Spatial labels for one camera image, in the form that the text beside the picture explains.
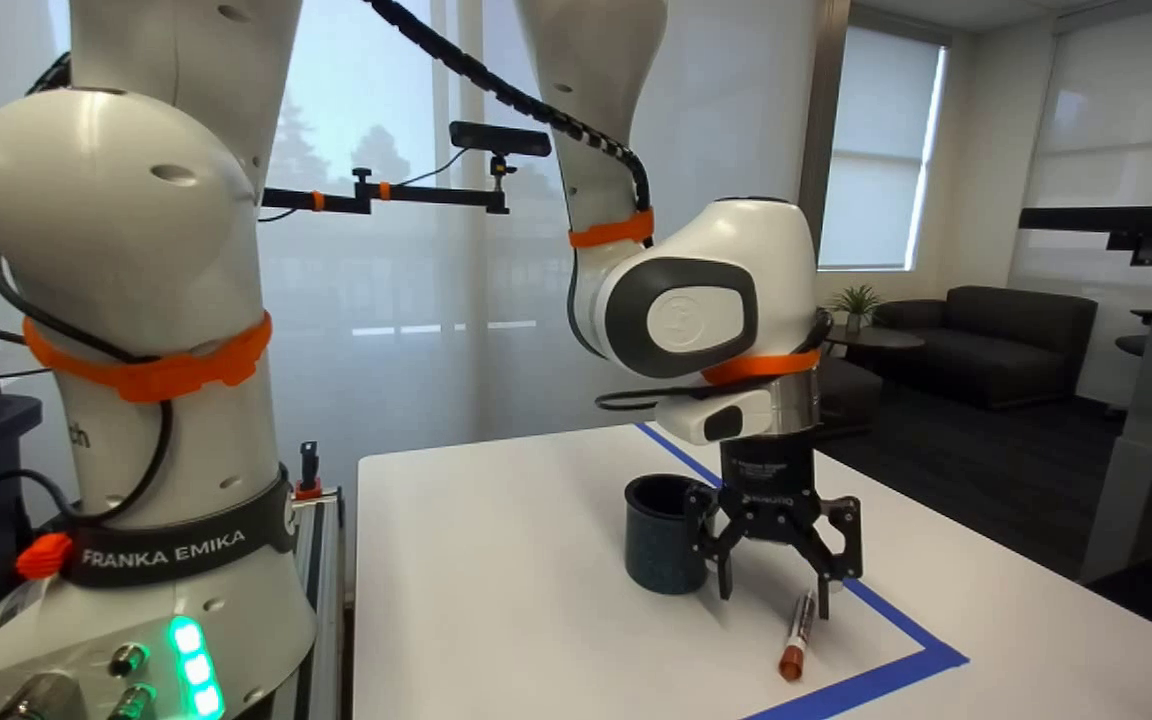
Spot large white window blind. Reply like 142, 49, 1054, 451
1006, 0, 1152, 409

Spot small white window blind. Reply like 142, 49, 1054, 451
814, 26, 949, 277

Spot black external camera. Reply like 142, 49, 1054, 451
446, 117, 555, 164

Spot small potted plant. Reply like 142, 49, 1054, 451
826, 282, 880, 340

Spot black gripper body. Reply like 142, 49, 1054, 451
711, 438, 830, 545

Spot dark sofa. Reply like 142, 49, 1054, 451
873, 285, 1098, 411

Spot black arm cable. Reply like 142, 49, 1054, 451
367, 0, 656, 217

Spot dark green mug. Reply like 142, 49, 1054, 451
619, 474, 720, 600

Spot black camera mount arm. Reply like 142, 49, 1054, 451
262, 155, 514, 219

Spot round dark coffee table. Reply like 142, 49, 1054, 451
845, 323, 932, 379

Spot red Expo marker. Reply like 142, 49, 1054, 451
777, 595, 821, 688

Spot black base cable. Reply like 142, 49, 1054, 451
0, 237, 181, 529

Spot black table clamp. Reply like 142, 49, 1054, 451
290, 438, 329, 509

